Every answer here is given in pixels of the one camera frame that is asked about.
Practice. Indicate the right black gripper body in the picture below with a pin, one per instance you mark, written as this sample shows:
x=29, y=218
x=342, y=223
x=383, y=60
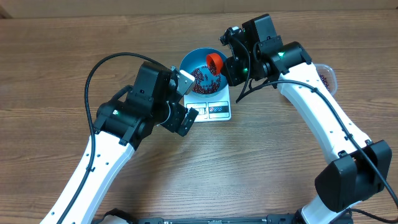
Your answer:
x=232, y=72

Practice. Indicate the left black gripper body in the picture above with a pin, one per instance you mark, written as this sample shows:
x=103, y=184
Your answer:
x=179, y=116

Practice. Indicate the red scoop with blue handle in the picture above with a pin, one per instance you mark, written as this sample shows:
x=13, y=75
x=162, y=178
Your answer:
x=214, y=63

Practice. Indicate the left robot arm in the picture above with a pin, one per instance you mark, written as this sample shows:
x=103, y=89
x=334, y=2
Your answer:
x=120, y=126

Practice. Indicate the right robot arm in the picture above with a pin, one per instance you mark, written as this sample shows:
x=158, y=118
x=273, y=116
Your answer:
x=357, y=167

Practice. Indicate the white digital kitchen scale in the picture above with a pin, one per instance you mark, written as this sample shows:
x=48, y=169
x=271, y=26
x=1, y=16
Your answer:
x=212, y=107

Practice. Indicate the red beans in bowl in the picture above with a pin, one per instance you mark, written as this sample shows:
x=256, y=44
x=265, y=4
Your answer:
x=207, y=81

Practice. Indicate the blue metal bowl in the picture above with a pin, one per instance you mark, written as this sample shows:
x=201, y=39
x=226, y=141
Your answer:
x=197, y=58

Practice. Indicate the clear plastic container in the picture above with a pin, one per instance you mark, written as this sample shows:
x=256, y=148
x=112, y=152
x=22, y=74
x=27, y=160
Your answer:
x=329, y=73

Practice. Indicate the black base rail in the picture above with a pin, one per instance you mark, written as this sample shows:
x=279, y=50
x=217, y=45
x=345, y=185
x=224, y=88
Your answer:
x=118, y=216

